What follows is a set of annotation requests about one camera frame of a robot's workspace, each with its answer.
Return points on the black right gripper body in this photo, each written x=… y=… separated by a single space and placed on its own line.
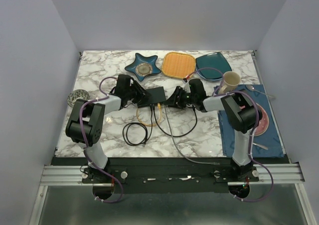
x=189 y=98

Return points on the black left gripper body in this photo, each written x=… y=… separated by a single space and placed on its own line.
x=130 y=93

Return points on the black network switch box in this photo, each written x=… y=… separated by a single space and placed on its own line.
x=153 y=97

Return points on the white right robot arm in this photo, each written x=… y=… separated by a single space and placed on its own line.
x=242 y=113

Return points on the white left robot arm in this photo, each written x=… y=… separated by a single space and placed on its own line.
x=87 y=117

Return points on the blue star-shaped dish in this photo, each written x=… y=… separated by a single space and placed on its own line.
x=143 y=66

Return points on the orange woven square tray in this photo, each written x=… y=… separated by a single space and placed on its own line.
x=178 y=65

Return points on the beige ceramic mug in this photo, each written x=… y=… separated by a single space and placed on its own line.
x=230 y=82

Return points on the teal square plate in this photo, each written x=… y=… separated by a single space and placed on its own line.
x=212 y=66

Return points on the small floral patterned bowl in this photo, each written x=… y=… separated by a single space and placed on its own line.
x=77 y=94

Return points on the metal spoon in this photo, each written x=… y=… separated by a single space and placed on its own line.
x=252 y=88

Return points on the pink dotted plate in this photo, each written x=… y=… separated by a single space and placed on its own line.
x=263 y=122

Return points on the metal fork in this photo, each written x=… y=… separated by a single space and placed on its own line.
x=260 y=146

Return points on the blue cloth placemat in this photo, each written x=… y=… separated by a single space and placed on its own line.
x=269 y=139

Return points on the black mounting base plate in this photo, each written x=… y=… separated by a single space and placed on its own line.
x=159 y=175

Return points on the aluminium rail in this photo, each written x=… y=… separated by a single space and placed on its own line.
x=72 y=176

